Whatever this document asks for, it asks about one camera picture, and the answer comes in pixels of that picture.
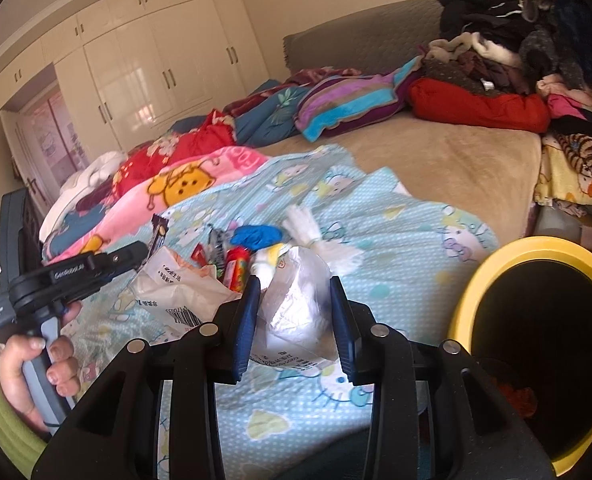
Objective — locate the red pillow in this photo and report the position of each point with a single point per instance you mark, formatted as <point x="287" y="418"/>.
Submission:
<point x="475" y="105"/>

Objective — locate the grey headboard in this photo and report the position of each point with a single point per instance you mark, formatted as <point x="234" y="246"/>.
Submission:
<point x="365" y="35"/>

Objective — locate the white cloth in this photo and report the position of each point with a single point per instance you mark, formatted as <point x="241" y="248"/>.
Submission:
<point x="96" y="170"/>

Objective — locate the purple snack wrapper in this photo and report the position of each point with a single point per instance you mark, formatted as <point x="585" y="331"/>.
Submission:
<point x="158" y="232"/>

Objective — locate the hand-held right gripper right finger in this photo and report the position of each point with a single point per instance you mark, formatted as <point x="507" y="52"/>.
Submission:
<point x="343" y="320"/>

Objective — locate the small white packet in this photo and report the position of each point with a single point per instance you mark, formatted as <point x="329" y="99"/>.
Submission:
<point x="268" y="260"/>

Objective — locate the clear white plastic bag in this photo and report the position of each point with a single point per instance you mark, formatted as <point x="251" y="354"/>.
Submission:
<point x="296" y="300"/>

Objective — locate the beige bed sheet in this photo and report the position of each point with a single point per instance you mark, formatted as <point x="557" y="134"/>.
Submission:
<point x="450" y="160"/>

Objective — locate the yellow cartoon blanket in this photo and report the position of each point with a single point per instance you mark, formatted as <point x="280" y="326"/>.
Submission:
<point x="555" y="175"/>

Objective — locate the white paper package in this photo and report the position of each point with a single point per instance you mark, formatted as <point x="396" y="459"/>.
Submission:
<point x="176" y="285"/>

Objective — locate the red floral quilt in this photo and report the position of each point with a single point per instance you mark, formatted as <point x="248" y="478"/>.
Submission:
<point x="196" y="142"/>

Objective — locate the person's left hand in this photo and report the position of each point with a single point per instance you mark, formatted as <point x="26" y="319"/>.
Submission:
<point x="16" y="385"/>

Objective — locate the pink printed door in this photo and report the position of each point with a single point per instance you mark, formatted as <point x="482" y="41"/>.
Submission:
<point x="51" y="130"/>

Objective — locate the cream wardrobe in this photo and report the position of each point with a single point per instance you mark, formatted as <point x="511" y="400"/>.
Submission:
<point x="151" y="60"/>

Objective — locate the dark silver snack wrapper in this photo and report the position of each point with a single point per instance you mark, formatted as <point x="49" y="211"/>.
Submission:
<point x="217" y="247"/>

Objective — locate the pink bear print blanket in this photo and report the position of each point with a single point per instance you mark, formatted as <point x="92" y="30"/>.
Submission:
<point x="186" y="185"/>

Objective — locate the light blue cat print blanket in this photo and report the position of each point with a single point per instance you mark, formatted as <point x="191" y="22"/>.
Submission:
<point x="400" y="240"/>

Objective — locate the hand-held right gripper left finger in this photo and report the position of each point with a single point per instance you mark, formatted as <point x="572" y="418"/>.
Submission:
<point x="246" y="320"/>

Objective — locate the red crumpled wrapper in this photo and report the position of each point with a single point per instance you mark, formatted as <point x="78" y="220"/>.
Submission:
<point x="520" y="395"/>

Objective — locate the person's left forearm green sleeve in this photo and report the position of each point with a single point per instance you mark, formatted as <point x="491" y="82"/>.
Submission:
<point x="1" y="430"/>

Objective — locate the purple striped blanket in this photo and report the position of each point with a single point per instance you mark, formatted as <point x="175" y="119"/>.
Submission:
<point x="346" y="97"/>

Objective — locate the pile of clothes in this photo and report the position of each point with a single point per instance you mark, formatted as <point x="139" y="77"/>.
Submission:
<point x="500" y="60"/>

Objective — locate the blue leaf print quilt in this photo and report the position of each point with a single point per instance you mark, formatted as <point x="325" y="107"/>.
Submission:
<point x="271" y="110"/>

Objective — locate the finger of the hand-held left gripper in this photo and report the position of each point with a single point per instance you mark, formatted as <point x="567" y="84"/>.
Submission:
<point x="121" y="260"/>

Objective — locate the small red wrapper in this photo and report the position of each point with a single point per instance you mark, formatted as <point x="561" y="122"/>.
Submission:
<point x="201" y="255"/>

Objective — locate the maroon floral blanket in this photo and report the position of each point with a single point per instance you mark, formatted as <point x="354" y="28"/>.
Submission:
<point x="321" y="76"/>

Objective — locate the grey folded cloth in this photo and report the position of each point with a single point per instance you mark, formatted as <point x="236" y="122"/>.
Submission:
<point x="565" y="225"/>

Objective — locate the yellow rimmed black trash bin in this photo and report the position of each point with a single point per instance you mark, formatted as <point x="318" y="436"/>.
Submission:
<point x="525" y="247"/>

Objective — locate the tiger striped cloth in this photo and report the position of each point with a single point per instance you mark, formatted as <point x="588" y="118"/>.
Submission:
<point x="588" y="152"/>

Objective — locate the red tube can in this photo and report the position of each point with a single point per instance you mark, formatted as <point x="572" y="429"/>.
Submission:
<point x="237" y="267"/>

